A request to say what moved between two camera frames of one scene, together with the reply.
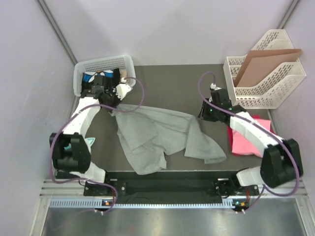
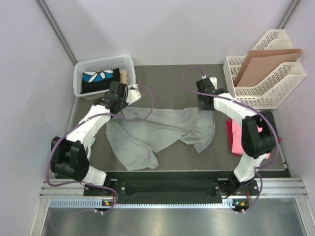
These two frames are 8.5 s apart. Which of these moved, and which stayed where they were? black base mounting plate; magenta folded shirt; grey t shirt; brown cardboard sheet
Moved: grey t shirt
Stayed: brown cardboard sheet; black base mounting plate; magenta folded shirt
